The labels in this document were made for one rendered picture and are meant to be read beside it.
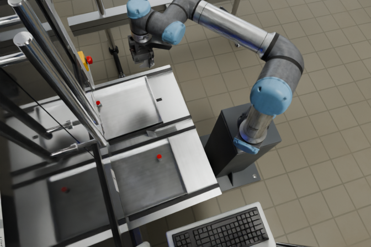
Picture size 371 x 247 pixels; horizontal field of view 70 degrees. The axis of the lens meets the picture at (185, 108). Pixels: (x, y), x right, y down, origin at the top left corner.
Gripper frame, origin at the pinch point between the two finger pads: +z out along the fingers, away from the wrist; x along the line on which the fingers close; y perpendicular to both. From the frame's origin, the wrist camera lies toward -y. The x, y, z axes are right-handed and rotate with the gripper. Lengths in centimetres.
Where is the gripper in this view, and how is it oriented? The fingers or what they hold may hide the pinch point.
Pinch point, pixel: (150, 64)
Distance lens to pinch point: 117.4
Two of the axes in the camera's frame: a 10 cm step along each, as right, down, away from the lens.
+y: -9.4, 3.0, -1.9
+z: -0.6, 4.1, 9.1
